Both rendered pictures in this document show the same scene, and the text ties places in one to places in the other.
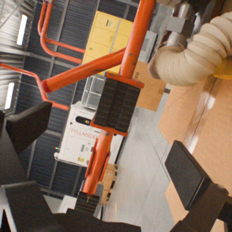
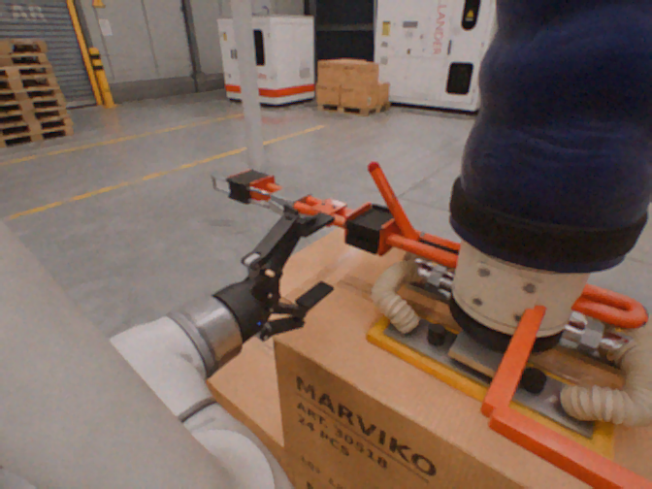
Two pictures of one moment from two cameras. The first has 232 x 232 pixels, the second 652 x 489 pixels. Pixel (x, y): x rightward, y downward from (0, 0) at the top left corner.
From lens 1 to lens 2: 0.45 m
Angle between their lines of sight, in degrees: 35
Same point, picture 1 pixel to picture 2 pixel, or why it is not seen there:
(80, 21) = not seen: outside the picture
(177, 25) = (433, 279)
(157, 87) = not seen: hidden behind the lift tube
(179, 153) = (323, 292)
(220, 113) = (364, 309)
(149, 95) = not seen: hidden behind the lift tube
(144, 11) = (435, 257)
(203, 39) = (390, 304)
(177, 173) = (312, 292)
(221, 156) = (334, 309)
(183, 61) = (380, 291)
